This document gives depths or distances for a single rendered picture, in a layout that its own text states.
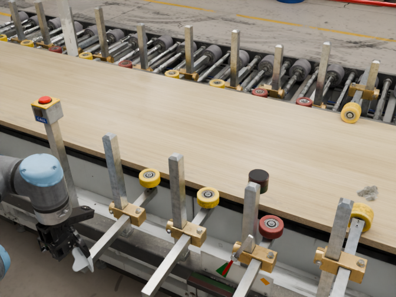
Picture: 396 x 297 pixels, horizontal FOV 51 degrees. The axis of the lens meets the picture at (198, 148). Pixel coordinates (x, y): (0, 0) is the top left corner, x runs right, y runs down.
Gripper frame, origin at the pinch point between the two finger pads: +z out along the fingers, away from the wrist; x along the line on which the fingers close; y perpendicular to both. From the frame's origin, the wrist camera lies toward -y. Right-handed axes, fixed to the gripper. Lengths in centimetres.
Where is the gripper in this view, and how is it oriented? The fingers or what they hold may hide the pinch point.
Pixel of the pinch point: (75, 259)
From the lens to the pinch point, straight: 129.5
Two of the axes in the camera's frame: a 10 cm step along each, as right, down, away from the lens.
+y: -5.3, 5.0, -6.9
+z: 0.2, 8.1, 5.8
